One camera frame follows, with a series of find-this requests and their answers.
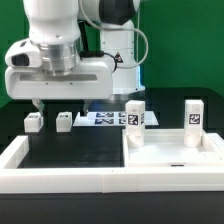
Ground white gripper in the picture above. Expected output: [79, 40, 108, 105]
[5, 39, 114, 116]

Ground white square tabletop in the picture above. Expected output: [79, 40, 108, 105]
[122, 129, 224, 168]

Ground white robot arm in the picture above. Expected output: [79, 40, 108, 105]
[5, 0, 144, 111]

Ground white marker sheet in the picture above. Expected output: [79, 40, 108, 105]
[73, 111, 159, 126]

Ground white U-shaped fence wall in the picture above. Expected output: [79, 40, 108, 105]
[0, 136, 224, 194]

